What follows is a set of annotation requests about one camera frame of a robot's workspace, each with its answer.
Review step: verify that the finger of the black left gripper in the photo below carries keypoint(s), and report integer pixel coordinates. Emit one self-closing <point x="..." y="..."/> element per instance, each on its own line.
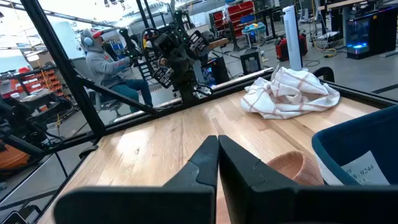
<point x="187" y="55"/>
<point x="176" y="67"/>

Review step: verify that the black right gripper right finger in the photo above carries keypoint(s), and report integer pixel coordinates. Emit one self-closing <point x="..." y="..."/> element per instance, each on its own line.
<point x="264" y="199"/>

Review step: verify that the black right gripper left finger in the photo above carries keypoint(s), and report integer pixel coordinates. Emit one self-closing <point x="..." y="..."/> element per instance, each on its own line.
<point x="174" y="202"/>

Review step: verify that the white towel wide red checks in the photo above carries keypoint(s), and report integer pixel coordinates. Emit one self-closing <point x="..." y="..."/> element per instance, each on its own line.
<point x="289" y="93"/>

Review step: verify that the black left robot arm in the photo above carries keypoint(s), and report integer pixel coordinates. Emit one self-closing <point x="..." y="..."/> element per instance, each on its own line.
<point x="186" y="81"/>

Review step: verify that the pink towel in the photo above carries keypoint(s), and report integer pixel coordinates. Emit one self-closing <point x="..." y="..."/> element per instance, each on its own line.
<point x="295" y="168"/>

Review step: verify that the black computer tower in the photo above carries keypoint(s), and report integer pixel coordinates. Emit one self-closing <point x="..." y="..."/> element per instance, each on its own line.
<point x="214" y="71"/>

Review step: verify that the person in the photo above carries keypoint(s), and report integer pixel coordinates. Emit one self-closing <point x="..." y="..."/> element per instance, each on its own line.
<point x="105" y="68"/>

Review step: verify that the grey office chair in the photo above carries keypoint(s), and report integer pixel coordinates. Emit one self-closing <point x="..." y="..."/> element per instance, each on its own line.
<point x="107" y="104"/>

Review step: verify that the red bin shelf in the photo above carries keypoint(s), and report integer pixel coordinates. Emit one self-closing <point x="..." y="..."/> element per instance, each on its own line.
<point x="233" y="14"/>

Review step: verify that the black box with white front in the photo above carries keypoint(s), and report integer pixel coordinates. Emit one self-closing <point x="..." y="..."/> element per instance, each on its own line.
<point x="251" y="62"/>

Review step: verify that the teal table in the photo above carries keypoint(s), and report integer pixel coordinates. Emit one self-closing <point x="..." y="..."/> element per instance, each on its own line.
<point x="253" y="29"/>

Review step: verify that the red machine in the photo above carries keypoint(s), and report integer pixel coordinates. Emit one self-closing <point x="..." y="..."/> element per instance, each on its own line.
<point x="281" y="48"/>

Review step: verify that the white printed paper label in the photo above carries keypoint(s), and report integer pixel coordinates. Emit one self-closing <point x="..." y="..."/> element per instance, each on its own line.
<point x="363" y="172"/>

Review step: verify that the white tower fan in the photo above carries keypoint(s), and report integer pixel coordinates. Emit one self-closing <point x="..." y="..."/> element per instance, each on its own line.
<point x="292" y="37"/>

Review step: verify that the navy blue fabric bin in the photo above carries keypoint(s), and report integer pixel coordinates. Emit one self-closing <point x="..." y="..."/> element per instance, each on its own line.
<point x="357" y="137"/>

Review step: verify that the orange bin rack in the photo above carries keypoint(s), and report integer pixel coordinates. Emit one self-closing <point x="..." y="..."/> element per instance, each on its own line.
<point x="37" y="82"/>

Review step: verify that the black equipment cart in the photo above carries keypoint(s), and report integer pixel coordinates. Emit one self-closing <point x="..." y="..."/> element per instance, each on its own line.
<point x="31" y="115"/>

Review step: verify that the orange object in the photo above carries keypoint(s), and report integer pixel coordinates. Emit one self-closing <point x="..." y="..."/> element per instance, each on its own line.
<point x="11" y="157"/>

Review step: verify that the black computer with blue light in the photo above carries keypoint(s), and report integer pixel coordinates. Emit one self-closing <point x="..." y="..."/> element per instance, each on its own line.
<point x="373" y="31"/>

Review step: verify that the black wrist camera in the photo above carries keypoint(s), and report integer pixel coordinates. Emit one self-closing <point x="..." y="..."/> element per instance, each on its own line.
<point x="166" y="45"/>

